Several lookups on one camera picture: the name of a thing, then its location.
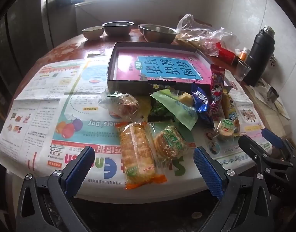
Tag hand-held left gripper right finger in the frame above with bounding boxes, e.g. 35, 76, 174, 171
193, 147, 276, 232

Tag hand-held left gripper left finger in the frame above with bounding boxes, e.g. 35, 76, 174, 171
16, 146, 95, 232

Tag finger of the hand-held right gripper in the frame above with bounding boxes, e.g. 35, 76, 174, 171
261, 128, 296, 161
238, 135, 293, 172

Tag small round pudding cup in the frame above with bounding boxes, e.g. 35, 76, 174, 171
215, 118, 236, 142

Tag yellow snack packet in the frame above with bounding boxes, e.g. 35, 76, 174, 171
221, 89, 240, 136

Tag round rice cracker packet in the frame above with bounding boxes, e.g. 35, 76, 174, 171
148, 124, 189, 165

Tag orange rice cracker packet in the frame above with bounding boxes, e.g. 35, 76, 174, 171
118, 122, 168, 190

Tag pale green snack packet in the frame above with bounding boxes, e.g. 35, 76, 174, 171
150, 89, 199, 130

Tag blue snack packet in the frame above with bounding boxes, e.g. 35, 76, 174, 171
191, 82, 215, 128

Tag black green pea packet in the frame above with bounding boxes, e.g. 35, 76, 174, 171
149, 99, 177, 122

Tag clear red cake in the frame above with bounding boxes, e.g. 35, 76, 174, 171
98, 90, 141, 122

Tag shallow grey cardboard box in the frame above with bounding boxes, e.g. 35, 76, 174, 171
106, 42, 233, 95

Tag handwritten paper sheet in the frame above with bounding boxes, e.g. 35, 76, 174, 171
249, 77, 292, 120

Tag small metal cup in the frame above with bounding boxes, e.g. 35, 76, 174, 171
267, 86, 280, 102

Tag colourful printed newspaper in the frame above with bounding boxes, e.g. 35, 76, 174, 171
0, 58, 272, 196

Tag red and purple snack packet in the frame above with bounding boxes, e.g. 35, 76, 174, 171
209, 64, 226, 121

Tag clear plastic cup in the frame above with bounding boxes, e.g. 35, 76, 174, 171
233, 59, 252, 81

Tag black thermos flask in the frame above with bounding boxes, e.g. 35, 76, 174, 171
243, 25, 276, 87

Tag orange pill bottle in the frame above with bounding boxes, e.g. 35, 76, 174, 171
239, 48, 250, 61

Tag red and white tissue box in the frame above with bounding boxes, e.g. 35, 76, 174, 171
214, 41, 240, 64

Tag pink and blue book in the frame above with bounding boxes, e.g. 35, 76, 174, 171
114, 49, 216, 83

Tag clear plastic bag with food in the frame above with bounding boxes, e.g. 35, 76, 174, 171
175, 14, 240, 56

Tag small ceramic bowl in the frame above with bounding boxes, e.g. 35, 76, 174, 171
82, 26, 105, 40

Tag shiny steel bowl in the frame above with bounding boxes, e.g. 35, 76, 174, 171
138, 24, 180, 44

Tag dark steel bowl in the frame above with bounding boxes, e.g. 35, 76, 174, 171
102, 21, 134, 37

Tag dark glass cabinet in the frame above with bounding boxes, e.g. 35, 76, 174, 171
0, 0, 55, 83

